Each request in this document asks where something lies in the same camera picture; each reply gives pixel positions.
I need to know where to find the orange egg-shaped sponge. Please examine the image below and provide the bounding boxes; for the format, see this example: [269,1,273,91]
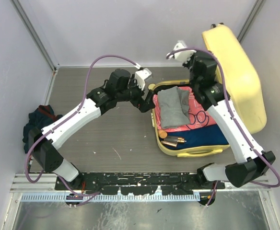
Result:
[157,129,168,138]

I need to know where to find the grey garment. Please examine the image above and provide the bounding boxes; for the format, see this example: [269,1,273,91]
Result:
[157,86,190,129]

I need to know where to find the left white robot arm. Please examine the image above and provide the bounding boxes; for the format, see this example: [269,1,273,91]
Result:
[28,68,154,190]

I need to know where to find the yellow suitcase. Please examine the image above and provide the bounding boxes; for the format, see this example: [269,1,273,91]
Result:
[156,23,267,157]

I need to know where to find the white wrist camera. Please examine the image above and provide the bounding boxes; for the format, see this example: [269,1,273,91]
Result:
[134,68,152,91]
[169,40,196,63]

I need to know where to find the pink patterned garment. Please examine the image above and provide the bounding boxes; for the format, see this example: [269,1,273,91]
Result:
[153,86,216,132]

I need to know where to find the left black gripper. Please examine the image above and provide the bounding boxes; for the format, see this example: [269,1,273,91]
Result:
[116,74,155,112]

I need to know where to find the small brown bottle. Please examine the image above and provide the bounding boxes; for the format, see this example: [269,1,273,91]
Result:
[161,140,177,148]

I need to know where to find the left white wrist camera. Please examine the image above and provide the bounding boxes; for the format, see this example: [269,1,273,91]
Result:
[134,68,152,91]

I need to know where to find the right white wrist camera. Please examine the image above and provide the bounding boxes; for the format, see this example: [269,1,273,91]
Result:
[169,40,196,63]

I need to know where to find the aluminium frame rail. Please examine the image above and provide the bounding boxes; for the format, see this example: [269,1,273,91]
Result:
[10,172,269,207]

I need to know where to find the dark navy crumpled garment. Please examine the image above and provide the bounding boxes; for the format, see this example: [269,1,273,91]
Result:
[22,105,63,154]

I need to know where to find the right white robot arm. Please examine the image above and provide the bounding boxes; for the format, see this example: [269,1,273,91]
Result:
[183,50,276,189]

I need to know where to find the copper round bottle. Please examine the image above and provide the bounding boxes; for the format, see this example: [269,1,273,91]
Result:
[168,136,186,144]

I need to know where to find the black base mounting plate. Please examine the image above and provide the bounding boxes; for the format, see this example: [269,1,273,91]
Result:
[68,172,215,196]

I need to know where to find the blue shirt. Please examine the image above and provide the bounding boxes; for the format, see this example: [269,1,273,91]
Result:
[168,124,228,150]

